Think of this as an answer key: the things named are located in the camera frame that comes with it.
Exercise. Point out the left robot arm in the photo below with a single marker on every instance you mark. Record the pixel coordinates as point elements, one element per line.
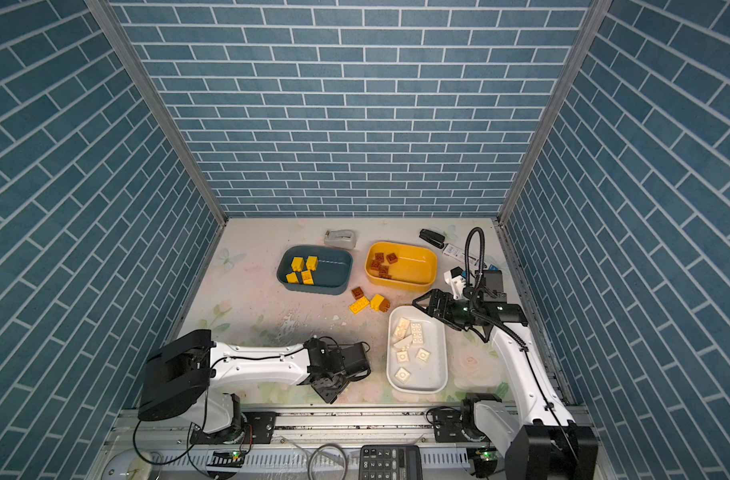
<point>195,377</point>

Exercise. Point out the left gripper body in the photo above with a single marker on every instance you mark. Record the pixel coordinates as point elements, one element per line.
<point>331,392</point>

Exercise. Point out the grey tape dispenser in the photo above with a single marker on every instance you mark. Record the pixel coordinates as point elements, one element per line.
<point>342,239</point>

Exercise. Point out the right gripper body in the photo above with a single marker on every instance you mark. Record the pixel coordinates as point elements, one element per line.
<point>463,312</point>

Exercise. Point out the yellow 2x4 lego brick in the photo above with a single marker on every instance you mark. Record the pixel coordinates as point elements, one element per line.
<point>359,305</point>

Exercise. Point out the white plastic bin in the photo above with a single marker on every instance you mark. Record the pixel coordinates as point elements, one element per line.
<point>417,360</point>

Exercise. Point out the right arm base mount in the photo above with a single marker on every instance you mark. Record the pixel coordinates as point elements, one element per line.
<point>451,425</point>

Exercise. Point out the black calculator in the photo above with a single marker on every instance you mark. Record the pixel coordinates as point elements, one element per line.
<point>390,462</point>

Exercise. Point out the white 2x4 lego brick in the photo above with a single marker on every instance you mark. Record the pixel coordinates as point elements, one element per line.
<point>417,333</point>

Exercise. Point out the cream 2x4 lego brick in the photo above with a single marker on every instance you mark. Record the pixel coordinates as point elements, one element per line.
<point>403,326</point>

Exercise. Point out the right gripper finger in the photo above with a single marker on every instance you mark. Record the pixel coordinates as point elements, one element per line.
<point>439,297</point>
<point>438,312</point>

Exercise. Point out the dark teal plastic bin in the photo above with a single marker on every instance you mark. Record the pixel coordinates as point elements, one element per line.
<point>331,277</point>

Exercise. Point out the yellow square lego brick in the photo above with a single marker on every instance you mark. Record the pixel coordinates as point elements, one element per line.
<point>298,264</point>

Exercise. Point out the small white 2x2 lego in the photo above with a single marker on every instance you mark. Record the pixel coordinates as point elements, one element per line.
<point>402,356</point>
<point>423,355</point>

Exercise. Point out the black stapler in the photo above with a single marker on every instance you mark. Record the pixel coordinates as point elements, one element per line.
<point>434,238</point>

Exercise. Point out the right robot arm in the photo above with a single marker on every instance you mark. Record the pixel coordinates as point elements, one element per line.
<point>541,440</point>

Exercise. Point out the yellow plastic bin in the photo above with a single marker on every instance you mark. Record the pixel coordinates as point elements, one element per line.
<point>415,271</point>

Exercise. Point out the yellow brown lego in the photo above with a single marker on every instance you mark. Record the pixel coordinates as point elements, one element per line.
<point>380,303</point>

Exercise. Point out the brown 2x2 lego brick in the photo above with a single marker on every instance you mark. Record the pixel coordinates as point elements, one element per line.
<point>384,271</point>

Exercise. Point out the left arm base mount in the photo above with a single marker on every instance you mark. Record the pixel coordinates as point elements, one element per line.
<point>256,427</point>

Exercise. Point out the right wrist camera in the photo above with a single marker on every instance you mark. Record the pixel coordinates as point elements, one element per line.
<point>456,279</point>

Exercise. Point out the yellow curved lego brick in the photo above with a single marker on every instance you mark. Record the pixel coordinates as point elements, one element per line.
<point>307,277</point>

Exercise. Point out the cream lego brick front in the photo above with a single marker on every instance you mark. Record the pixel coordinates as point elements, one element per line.
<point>402,375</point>

